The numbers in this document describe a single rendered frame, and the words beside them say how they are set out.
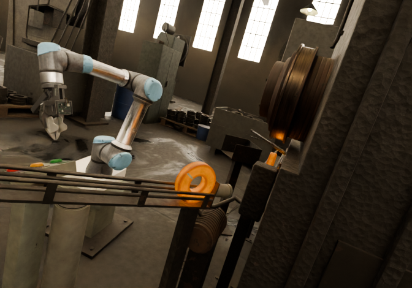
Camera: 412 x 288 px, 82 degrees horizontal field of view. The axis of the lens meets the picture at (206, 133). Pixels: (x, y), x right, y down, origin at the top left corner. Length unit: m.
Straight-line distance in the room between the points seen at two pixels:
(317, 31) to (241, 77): 7.96
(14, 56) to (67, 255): 3.57
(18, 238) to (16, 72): 3.33
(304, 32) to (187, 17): 9.91
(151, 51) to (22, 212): 3.96
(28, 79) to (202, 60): 9.43
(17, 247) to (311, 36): 3.80
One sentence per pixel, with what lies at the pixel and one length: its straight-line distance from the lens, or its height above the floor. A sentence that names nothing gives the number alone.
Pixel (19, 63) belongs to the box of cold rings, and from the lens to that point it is 4.24.
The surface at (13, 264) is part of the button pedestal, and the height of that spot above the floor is 0.21.
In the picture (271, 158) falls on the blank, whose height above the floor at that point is 0.80.
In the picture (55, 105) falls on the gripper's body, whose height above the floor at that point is 0.83.
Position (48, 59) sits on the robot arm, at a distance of 1.09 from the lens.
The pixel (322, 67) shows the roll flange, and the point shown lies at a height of 1.25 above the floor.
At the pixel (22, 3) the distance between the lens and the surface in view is 6.57.
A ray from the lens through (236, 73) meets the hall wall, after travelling 11.77.
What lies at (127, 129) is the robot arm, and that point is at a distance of 1.35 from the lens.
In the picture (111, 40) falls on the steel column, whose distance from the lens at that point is 3.97.
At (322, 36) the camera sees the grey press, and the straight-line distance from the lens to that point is 3.99.
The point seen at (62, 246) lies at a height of 0.37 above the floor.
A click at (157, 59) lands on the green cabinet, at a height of 1.22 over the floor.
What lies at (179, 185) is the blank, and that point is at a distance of 0.84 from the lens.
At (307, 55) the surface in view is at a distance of 1.12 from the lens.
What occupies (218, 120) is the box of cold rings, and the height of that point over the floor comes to 0.56.
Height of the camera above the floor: 1.06
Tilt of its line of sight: 12 degrees down
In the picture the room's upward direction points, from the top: 16 degrees clockwise
